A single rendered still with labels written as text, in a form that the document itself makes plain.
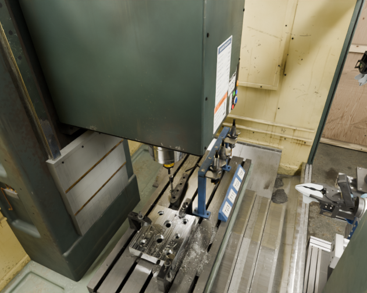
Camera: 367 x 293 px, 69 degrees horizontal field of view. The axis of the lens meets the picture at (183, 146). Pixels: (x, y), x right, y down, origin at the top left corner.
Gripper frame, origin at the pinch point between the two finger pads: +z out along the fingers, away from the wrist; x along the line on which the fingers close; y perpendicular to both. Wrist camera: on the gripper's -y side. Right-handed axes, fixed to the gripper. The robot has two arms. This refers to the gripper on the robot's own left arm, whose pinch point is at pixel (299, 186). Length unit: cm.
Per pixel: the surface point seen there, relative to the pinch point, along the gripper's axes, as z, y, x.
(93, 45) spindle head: 72, -45, -13
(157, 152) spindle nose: 54, -5, -8
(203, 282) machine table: 27, 53, -21
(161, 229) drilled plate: 54, 45, -8
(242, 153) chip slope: 35, 61, 92
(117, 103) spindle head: 66, -26, -13
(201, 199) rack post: 42, 40, 15
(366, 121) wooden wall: -79, 97, 263
